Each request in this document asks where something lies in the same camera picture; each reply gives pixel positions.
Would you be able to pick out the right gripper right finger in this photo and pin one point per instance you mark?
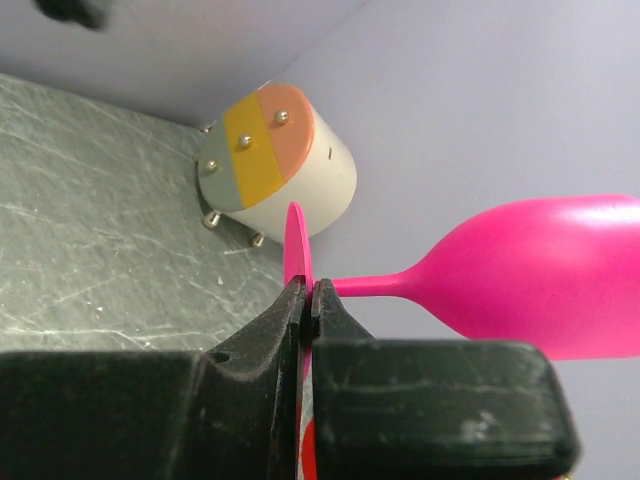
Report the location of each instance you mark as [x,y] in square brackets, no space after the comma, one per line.
[432,409]

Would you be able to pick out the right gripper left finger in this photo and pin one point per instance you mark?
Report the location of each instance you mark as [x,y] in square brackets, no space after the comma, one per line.
[232,412]

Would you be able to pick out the pink plastic wine glass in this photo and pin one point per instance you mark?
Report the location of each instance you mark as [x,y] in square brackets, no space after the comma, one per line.
[559,273]

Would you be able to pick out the round cream mini drawer cabinet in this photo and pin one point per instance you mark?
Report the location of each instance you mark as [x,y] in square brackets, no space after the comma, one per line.
[268,150]

